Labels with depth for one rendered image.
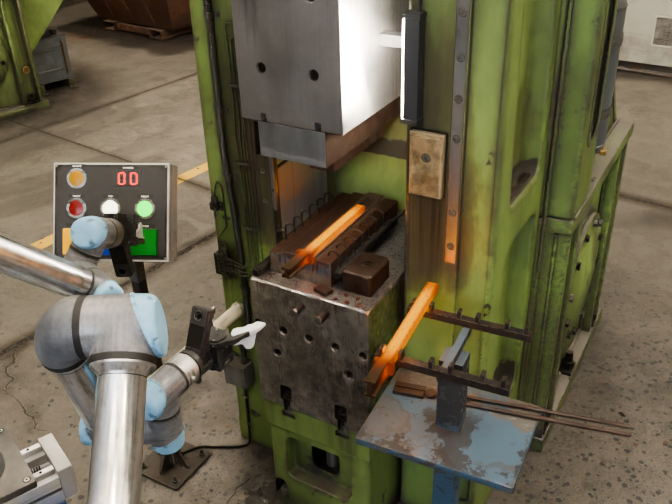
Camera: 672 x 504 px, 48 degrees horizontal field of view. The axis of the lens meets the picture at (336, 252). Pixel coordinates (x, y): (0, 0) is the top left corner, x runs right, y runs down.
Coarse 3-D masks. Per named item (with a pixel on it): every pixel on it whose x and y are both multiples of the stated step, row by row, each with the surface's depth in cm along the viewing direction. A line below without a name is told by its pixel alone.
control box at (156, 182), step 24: (72, 168) 213; (96, 168) 212; (120, 168) 212; (144, 168) 211; (168, 168) 210; (72, 192) 213; (96, 192) 212; (120, 192) 212; (144, 192) 211; (168, 192) 211; (72, 216) 213; (168, 216) 211; (168, 240) 211
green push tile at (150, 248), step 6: (144, 234) 210; (150, 234) 210; (156, 234) 210; (150, 240) 210; (156, 240) 210; (132, 246) 211; (138, 246) 210; (144, 246) 210; (150, 246) 210; (156, 246) 210; (132, 252) 211; (138, 252) 211; (144, 252) 210; (150, 252) 210; (156, 252) 210
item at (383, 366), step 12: (432, 288) 193; (420, 300) 188; (408, 312) 184; (420, 312) 184; (408, 324) 180; (396, 336) 176; (408, 336) 177; (396, 348) 172; (384, 360) 167; (372, 372) 163; (384, 372) 168; (372, 384) 160; (372, 396) 162
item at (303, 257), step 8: (352, 208) 225; (360, 208) 225; (344, 216) 221; (352, 216) 220; (336, 224) 216; (344, 224) 217; (328, 232) 212; (336, 232) 213; (320, 240) 209; (328, 240) 210; (312, 248) 205; (296, 256) 201; (304, 256) 201; (312, 256) 202; (288, 264) 197; (296, 264) 197; (304, 264) 201; (288, 272) 196; (296, 272) 198
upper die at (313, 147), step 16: (384, 112) 209; (272, 128) 189; (288, 128) 187; (320, 128) 185; (368, 128) 202; (272, 144) 192; (288, 144) 189; (304, 144) 187; (320, 144) 184; (336, 144) 188; (352, 144) 196; (288, 160) 192; (304, 160) 189; (320, 160) 186; (336, 160) 190
